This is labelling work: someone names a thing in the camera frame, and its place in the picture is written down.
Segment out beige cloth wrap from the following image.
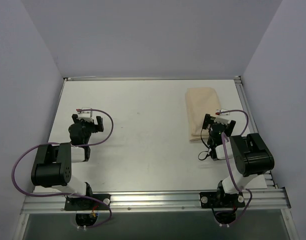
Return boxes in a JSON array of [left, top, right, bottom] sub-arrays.
[[185, 87, 222, 142]]

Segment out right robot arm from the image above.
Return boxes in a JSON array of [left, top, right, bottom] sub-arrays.
[[198, 110, 275, 207]]

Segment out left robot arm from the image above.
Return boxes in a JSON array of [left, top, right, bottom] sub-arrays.
[[31, 111, 104, 210]]

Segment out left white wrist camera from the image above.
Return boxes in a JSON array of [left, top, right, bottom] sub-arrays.
[[76, 108, 93, 122]]

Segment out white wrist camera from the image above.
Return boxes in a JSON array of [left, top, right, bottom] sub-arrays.
[[214, 109, 230, 125], [76, 108, 93, 122]]

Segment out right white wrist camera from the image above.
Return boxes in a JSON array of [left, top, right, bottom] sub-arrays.
[[214, 109, 230, 125]]

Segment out right black thin cable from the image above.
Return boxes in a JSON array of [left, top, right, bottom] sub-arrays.
[[198, 126, 214, 162]]

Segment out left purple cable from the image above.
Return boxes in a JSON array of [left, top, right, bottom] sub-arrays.
[[11, 108, 115, 229]]

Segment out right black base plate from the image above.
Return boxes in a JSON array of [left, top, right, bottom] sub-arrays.
[[199, 191, 246, 209]]

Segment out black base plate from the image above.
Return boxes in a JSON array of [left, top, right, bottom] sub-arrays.
[[199, 191, 246, 209], [64, 193, 111, 211]]

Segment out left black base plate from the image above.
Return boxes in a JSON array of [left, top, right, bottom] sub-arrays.
[[64, 193, 111, 211]]

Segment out aluminium frame rail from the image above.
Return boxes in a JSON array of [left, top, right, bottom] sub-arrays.
[[20, 188, 291, 214]]

